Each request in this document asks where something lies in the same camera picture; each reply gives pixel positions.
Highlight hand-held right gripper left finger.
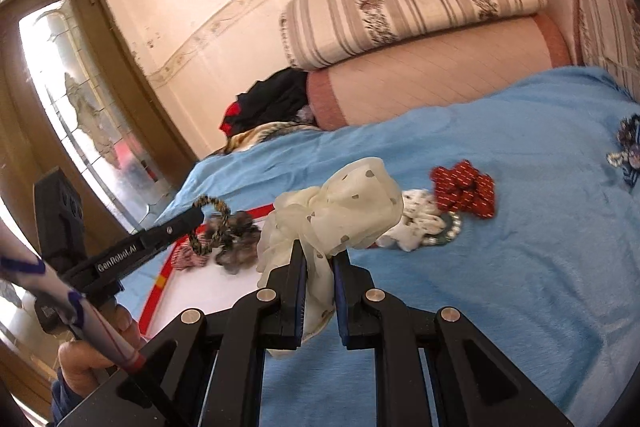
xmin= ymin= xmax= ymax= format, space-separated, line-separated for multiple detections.
xmin=112 ymin=239 xmax=308 ymax=427

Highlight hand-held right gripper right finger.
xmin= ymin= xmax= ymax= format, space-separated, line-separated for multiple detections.
xmin=332 ymin=251 xmax=573 ymax=427

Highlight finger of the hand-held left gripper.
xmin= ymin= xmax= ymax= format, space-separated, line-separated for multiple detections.
xmin=140 ymin=205 xmax=207 ymax=254

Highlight pink checked scrunchie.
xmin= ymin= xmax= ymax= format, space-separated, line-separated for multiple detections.
xmin=170 ymin=237 xmax=211 ymax=270

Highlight brown braided hair tie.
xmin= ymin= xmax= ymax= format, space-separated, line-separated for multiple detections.
xmin=187 ymin=194 xmax=232 ymax=258

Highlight grey sheer scrunchie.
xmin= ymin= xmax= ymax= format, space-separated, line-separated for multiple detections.
xmin=207 ymin=211 xmax=263 ymax=277

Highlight red-edged shallow box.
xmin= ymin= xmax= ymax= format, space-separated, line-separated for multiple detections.
xmin=137 ymin=203 xmax=281 ymax=343

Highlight cream dotted sheer scrunchie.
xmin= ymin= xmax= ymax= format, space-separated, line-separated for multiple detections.
xmin=256 ymin=157 xmax=404 ymax=343

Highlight white dotted scrunchie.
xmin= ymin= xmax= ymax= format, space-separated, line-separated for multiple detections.
xmin=375 ymin=188 xmax=443 ymax=253

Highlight pearl bracelet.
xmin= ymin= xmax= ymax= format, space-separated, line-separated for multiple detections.
xmin=415 ymin=209 xmax=463 ymax=249

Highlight red dotted scrunchie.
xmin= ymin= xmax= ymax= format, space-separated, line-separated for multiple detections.
xmin=430 ymin=160 xmax=497 ymax=220

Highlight person's left forearm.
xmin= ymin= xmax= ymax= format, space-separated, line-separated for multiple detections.
xmin=50 ymin=367 xmax=93 ymax=425

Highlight person's left hand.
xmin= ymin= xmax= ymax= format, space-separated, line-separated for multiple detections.
xmin=57 ymin=302 xmax=148 ymax=390

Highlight beige patterned blanket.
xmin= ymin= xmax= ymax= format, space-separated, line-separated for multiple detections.
xmin=220 ymin=122 xmax=321 ymax=155

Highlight wooden door with leaded glass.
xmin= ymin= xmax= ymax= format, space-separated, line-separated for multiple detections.
xmin=0 ymin=0 xmax=201 ymax=408

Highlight black and red clothes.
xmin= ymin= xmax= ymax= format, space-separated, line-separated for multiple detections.
xmin=218 ymin=68 xmax=313 ymax=138

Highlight light blue blanket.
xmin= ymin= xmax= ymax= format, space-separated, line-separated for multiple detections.
xmin=120 ymin=66 xmax=640 ymax=427

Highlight pink bolster cushion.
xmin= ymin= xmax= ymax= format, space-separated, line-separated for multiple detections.
xmin=306 ymin=13 xmax=573 ymax=131

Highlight striped floral pillow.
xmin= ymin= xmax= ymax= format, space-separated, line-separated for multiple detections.
xmin=575 ymin=0 xmax=640 ymax=100
xmin=279 ymin=0 xmax=548 ymax=70

